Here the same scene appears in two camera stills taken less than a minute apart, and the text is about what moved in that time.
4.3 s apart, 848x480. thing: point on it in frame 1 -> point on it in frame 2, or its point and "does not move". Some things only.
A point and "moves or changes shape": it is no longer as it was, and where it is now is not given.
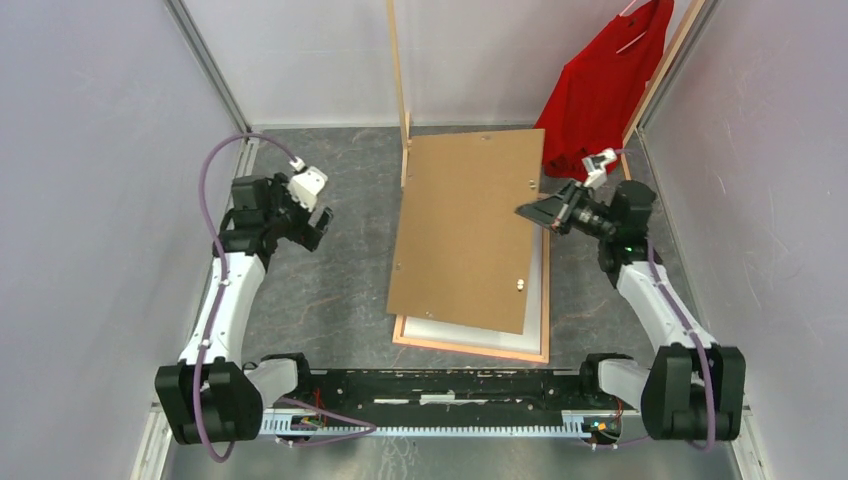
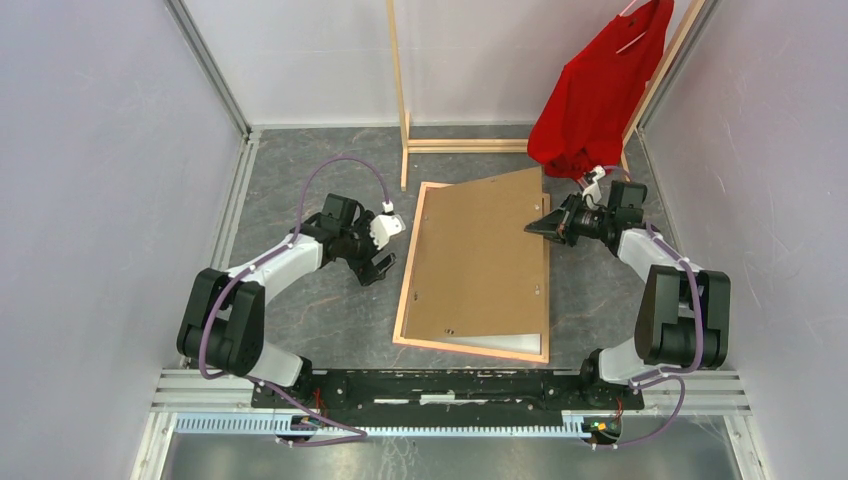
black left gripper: (307, 235) -> (365, 269)
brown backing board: (462, 254) moves or changes shape
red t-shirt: (583, 123) does not move
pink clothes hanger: (634, 40) does not move
